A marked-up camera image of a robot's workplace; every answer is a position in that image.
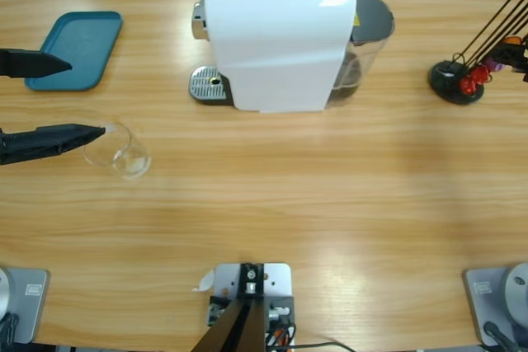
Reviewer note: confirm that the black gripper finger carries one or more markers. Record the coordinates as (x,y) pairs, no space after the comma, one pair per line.
(41,142)
(507,56)
(29,64)

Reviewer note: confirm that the orange coffee capsule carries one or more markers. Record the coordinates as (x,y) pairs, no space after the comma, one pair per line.
(513,40)

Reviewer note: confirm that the clear drinking glass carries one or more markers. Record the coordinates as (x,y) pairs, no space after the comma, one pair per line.
(123,162)

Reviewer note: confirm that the purple coffee capsule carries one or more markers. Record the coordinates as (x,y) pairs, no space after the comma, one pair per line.
(493,65)

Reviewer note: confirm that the red coffee capsule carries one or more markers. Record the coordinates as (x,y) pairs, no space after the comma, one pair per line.
(480,73)
(468,85)

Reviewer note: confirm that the white capsule coffee machine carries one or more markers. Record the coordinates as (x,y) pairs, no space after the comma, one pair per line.
(280,47)

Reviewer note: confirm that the teal plastic tray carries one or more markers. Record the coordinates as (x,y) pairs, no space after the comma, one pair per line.
(78,47)

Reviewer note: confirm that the black capsule holder with rods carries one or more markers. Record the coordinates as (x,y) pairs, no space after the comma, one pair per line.
(443,76)

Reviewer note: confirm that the clear water tank dark lid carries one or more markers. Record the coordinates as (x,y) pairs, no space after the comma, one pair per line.
(371,18)

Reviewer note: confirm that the white tape scrap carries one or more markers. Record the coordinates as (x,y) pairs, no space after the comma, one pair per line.
(205,282)

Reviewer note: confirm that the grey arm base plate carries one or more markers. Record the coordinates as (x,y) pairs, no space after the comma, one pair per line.
(29,298)
(491,294)

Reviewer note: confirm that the dark camera mount post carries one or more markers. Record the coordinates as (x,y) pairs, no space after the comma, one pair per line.
(239,327)

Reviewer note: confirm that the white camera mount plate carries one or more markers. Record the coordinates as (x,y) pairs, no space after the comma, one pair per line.
(276,282)

